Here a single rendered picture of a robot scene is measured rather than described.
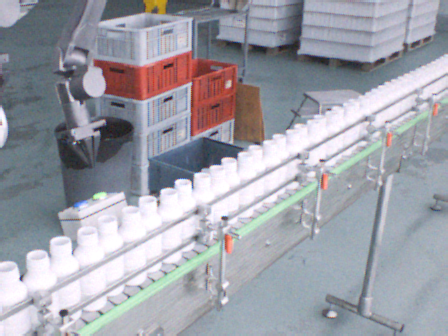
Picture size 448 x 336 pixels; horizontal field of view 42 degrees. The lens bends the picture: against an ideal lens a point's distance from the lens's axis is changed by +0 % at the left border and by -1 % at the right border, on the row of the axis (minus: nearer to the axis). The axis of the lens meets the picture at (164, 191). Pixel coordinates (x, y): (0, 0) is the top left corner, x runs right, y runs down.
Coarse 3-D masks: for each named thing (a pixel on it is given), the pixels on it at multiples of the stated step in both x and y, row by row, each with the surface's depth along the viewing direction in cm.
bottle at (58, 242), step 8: (56, 240) 107; (64, 240) 107; (56, 248) 104; (64, 248) 105; (56, 256) 105; (64, 256) 105; (72, 256) 107; (56, 264) 105; (64, 264) 105; (72, 264) 106; (56, 272) 105; (64, 272) 105; (72, 272) 106; (64, 288) 106; (72, 288) 107; (64, 296) 107; (72, 296) 108; (80, 296) 111; (64, 304) 108; (72, 304) 109; (80, 312) 111
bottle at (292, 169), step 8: (288, 136) 161; (296, 136) 160; (288, 144) 161; (296, 144) 161; (296, 152) 161; (296, 160) 162; (288, 168) 163; (296, 168) 163; (288, 176) 164; (296, 184) 165
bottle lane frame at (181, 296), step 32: (352, 160) 188; (384, 160) 211; (352, 192) 195; (256, 224) 149; (288, 224) 164; (320, 224) 182; (256, 256) 154; (160, 288) 124; (192, 288) 134; (96, 320) 112; (128, 320) 118; (160, 320) 127; (192, 320) 138
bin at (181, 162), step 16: (192, 144) 219; (208, 144) 222; (224, 144) 217; (160, 160) 207; (176, 160) 214; (192, 160) 221; (208, 160) 224; (160, 176) 201; (176, 176) 196; (192, 176) 191; (160, 192) 203
